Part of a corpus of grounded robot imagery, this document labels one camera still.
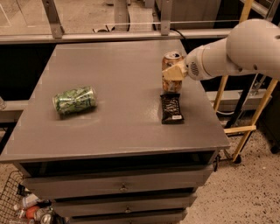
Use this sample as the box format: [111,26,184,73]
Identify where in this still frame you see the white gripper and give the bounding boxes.
[162,45,211,81]

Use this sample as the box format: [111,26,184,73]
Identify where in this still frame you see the grey drawer cabinet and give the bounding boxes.
[1,40,228,224]

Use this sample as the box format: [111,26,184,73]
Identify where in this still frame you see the orange item in basket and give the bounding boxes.
[25,206,39,219]

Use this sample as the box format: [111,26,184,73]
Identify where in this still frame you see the white bottle in basket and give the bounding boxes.
[13,193,39,211]

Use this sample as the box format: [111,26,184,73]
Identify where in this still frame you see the dark chocolate bar wrapper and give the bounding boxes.
[160,94,185,124]

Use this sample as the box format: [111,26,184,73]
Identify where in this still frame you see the yellow wooden frame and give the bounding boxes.
[213,0,279,164]

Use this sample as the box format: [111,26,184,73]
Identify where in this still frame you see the orange soda can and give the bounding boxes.
[162,52,184,93]

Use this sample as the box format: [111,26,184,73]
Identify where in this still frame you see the black wire basket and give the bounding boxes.
[0,171,31,224]

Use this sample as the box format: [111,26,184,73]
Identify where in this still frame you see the metal railing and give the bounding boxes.
[0,0,280,45]

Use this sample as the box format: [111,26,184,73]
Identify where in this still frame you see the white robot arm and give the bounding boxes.
[162,19,280,81]

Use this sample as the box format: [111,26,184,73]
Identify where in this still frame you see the green crushed soda can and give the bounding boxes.
[52,86,97,115]

